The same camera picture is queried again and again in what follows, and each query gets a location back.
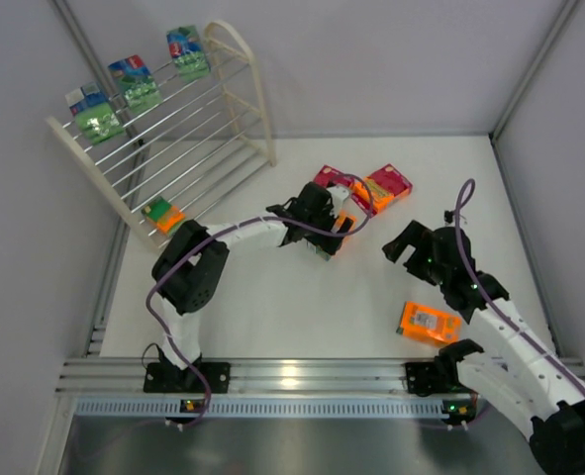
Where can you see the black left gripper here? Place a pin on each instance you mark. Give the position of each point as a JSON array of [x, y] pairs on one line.
[[332, 230]]

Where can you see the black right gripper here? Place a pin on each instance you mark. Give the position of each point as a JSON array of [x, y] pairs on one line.
[[416, 252]]

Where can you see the orange box barcode side up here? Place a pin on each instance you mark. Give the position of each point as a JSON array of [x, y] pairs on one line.
[[327, 247]]

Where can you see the orange green Sponge Daddy box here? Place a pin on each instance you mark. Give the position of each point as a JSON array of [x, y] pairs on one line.
[[164, 216]]

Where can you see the blue green Vileda sponge pack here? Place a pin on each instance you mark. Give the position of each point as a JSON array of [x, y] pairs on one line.
[[93, 114]]

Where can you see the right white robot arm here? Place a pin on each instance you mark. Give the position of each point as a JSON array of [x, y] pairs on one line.
[[501, 358]]

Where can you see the orange box near right arm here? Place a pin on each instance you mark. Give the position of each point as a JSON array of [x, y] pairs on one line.
[[428, 325]]

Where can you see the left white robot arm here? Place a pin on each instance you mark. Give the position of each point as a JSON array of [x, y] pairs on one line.
[[187, 273]]

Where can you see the orange pink Scrub Mommy box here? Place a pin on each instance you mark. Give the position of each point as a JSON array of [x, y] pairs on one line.
[[329, 176]]

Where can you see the cream chrome wire shelf rack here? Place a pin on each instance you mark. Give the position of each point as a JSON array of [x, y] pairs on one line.
[[204, 140]]

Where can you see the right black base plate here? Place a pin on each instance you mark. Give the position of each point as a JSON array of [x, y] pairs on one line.
[[425, 378]]

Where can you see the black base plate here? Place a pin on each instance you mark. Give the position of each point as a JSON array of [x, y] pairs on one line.
[[213, 378], [425, 378]]

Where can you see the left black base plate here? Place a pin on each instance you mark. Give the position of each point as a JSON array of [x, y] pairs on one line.
[[213, 378]]

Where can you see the aluminium mounting rail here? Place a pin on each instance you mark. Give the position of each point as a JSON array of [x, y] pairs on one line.
[[258, 388]]

